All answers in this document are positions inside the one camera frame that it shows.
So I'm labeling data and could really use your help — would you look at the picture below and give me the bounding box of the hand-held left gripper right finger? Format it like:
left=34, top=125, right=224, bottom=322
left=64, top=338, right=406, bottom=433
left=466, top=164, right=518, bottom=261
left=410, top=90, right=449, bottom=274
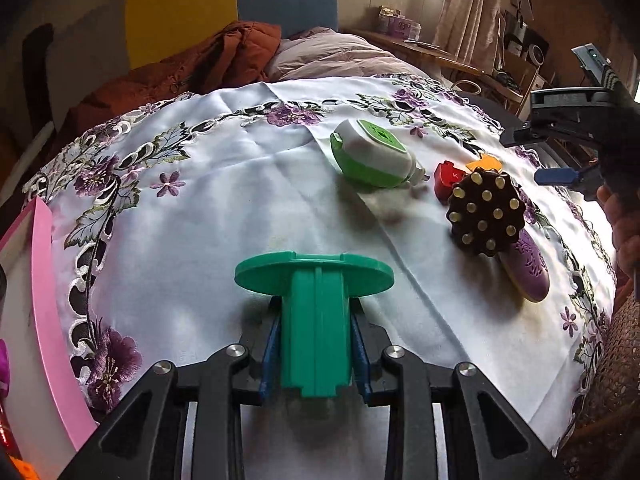
left=350, top=297, right=557, bottom=480

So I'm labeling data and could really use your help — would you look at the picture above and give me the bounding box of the purple perforated plastic toy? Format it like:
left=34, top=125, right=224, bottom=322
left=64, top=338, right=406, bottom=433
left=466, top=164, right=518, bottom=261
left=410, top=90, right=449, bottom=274
left=0, top=337, right=11, bottom=396

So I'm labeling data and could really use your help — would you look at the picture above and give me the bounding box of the green plastic spool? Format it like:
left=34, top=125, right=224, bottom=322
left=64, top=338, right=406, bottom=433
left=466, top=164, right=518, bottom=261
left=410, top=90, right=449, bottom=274
left=234, top=251, right=394, bottom=400

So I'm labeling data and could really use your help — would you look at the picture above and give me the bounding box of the purple gift box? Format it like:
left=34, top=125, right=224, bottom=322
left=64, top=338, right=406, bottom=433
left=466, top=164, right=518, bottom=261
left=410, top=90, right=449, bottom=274
left=377, top=6, right=421, bottom=38

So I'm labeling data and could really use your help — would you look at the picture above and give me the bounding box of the red lipstick tube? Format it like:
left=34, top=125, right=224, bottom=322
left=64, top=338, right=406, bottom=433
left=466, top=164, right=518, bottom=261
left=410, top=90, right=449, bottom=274
left=0, top=400, right=21, bottom=461

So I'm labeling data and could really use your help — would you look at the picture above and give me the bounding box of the floral embroidered white tablecloth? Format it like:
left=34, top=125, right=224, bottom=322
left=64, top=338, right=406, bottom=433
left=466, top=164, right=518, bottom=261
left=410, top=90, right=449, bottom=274
left=22, top=74, right=618, bottom=480

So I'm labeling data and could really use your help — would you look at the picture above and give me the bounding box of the brown purple massage brush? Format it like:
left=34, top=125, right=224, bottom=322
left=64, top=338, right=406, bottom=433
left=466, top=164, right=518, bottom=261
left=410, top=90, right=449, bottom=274
left=445, top=170, right=551, bottom=303

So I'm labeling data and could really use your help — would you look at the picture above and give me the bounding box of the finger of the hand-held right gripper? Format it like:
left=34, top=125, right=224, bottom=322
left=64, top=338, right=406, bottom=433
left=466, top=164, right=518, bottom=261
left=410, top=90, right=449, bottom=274
left=500, top=122, right=596, bottom=149
left=534, top=167, right=601, bottom=196

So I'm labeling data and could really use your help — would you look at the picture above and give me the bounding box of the pale pink duvet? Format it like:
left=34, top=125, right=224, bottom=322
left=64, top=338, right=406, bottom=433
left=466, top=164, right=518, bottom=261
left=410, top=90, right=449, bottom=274
left=265, top=27, right=446, bottom=83

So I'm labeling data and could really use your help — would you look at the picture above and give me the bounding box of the pink cardboard box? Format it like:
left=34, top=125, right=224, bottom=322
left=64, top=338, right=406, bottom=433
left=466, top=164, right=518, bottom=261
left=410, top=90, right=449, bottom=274
left=0, top=195, right=98, bottom=480

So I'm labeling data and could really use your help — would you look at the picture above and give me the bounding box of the black rolled mat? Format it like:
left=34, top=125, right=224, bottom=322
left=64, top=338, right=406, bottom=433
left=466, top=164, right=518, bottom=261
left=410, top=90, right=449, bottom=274
left=22, top=23, right=55, bottom=136

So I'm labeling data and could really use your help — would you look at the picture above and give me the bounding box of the orange plastic item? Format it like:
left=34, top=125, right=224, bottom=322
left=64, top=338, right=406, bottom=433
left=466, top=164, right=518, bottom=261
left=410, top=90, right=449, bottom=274
left=12, top=457, right=41, bottom=480

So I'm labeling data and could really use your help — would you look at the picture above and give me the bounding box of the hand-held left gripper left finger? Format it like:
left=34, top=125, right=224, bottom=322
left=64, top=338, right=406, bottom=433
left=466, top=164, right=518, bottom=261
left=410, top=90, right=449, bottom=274
left=57, top=295, right=281, bottom=480

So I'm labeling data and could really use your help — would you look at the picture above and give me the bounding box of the small red plastic piece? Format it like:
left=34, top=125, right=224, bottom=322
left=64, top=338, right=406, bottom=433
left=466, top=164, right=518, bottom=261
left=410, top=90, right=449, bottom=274
left=432, top=160, right=468, bottom=206

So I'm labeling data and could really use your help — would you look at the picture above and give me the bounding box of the yellow-orange plastic piece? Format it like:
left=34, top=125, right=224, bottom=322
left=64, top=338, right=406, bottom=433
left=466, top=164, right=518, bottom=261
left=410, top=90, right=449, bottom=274
left=465, top=155, right=503, bottom=173

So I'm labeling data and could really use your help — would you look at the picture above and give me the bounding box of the wooden side table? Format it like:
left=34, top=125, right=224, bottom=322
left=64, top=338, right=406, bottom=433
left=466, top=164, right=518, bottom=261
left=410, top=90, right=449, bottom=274
left=345, top=29, right=483, bottom=78

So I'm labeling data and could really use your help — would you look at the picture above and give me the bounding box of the brown wicker chair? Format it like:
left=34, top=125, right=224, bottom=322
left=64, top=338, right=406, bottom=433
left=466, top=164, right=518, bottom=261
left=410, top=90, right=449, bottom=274
left=555, top=285, right=640, bottom=480

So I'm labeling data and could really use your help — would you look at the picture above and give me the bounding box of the green white plug-in device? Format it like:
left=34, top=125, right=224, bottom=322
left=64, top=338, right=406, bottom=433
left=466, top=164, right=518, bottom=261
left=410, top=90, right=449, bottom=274
left=329, top=119, right=430, bottom=189

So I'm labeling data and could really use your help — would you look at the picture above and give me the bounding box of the rust quilted jacket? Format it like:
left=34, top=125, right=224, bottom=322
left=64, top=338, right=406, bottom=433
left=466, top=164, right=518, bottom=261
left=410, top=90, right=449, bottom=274
left=60, top=21, right=283, bottom=136

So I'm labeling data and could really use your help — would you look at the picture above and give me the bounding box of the person's right hand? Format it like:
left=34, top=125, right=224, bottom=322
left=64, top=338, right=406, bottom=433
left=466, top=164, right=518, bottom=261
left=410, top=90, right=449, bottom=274
left=597, top=185, right=640, bottom=301

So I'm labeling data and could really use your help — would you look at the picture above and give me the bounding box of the pink patterned curtain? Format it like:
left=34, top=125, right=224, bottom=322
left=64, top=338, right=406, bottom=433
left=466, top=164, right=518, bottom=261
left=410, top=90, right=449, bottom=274
left=437, top=0, right=506, bottom=78

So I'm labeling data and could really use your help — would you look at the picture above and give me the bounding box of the grey yellow blue headboard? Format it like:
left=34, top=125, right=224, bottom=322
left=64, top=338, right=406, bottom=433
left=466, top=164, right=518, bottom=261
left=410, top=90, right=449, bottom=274
left=125, top=0, right=340, bottom=71

